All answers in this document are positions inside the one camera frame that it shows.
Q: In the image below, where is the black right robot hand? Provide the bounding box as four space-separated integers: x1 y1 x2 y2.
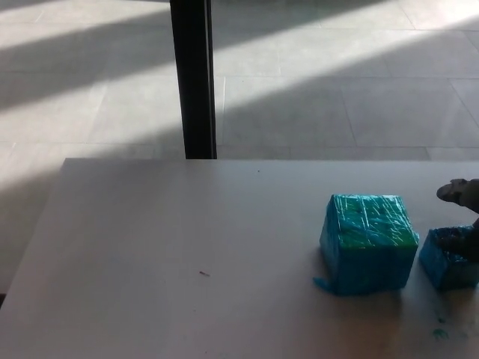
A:
436 178 479 263

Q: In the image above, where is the small blue taped cube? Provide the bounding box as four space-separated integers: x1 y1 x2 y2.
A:
418 224 479 293

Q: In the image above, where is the large blue taped cube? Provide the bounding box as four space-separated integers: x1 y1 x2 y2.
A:
312 193 419 298

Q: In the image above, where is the black vertical window frame post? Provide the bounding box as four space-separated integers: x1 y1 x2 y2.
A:
168 0 219 160

